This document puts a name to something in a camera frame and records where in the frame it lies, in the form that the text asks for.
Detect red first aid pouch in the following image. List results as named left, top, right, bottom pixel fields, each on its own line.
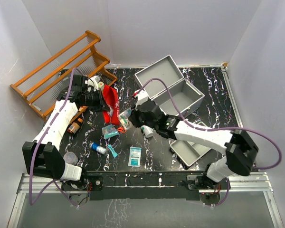
left=103, top=85, right=120, bottom=125

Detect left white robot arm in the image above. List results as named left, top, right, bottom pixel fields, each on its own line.
left=22, top=75, right=109, bottom=190

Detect black base frame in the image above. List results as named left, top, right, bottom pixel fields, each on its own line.
left=62, top=171, right=230, bottom=200

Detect white medicine box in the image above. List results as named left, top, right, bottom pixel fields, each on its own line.
left=98, top=81, right=105, bottom=91

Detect blue white tube bottle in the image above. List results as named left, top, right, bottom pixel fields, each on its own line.
left=89, top=142, right=107, bottom=155

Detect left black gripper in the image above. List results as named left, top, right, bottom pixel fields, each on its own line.
left=83, top=88, right=111, bottom=113

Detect teal small packet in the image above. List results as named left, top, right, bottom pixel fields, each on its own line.
left=107, top=144, right=118, bottom=158

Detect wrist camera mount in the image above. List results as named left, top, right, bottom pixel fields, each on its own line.
left=85, top=76, right=100, bottom=92
left=133, top=90, right=149, bottom=106

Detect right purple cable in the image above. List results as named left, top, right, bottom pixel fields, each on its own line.
left=139, top=78, right=282, bottom=207

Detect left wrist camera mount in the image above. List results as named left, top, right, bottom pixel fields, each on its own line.
left=85, top=76, right=100, bottom=92

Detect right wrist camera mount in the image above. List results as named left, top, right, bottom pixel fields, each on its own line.
left=133, top=90, right=149, bottom=106

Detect white green-label pill bottle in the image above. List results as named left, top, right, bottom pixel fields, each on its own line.
left=141, top=125, right=154, bottom=138

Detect brown glass bottle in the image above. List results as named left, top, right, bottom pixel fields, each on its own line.
left=67, top=118, right=83, bottom=134

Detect clear plastic cup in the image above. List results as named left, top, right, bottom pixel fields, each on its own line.
left=63, top=152, right=78, bottom=165

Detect teal white wipe sachet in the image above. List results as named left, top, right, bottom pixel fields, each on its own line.
left=128, top=147, right=142, bottom=167

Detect wooden shelf rack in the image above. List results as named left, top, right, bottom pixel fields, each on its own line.
left=10, top=30, right=117, bottom=122

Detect purple cable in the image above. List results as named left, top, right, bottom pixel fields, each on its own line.
left=29, top=68, right=84, bottom=206
left=139, top=78, right=282, bottom=207

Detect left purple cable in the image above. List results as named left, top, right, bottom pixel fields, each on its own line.
left=29, top=68, right=84, bottom=206

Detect orange handled scissors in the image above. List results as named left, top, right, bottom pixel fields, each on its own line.
left=117, top=126, right=126, bottom=133

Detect grey divider tray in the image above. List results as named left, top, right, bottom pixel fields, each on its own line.
left=170, top=140, right=211, bottom=167

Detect grey metal case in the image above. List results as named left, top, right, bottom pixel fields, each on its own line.
left=135, top=55, right=205, bottom=117

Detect teal mask packet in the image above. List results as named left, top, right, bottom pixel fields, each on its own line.
left=102, top=124, right=119, bottom=140

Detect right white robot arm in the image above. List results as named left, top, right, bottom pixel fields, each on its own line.
left=129, top=100, right=258, bottom=189

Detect bandage packet bundle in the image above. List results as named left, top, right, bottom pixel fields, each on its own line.
left=118, top=108, right=133, bottom=131

